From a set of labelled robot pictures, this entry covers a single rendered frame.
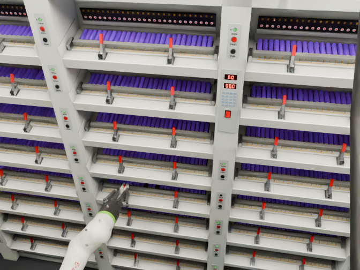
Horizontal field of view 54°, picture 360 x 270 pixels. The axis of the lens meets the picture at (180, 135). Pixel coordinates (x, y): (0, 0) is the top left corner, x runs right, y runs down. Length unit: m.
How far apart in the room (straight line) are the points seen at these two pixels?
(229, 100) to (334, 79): 0.37
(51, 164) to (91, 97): 0.49
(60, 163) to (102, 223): 0.47
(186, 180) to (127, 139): 0.34
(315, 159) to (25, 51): 1.26
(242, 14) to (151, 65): 0.38
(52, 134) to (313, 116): 1.15
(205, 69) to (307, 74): 0.36
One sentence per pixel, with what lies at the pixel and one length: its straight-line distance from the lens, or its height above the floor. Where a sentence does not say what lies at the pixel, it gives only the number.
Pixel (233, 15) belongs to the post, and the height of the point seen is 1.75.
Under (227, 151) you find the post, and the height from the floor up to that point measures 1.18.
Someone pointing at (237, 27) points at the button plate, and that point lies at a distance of 1.23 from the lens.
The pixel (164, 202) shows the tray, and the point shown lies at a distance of 1.85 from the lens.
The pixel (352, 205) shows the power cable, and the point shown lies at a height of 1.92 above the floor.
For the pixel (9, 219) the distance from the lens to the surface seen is 2.54.
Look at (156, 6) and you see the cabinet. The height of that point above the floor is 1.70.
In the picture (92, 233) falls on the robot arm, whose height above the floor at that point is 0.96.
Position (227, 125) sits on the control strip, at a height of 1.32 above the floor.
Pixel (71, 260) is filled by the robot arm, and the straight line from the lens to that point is 1.57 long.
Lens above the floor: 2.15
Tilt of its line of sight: 38 degrees down
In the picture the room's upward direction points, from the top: 1 degrees counter-clockwise
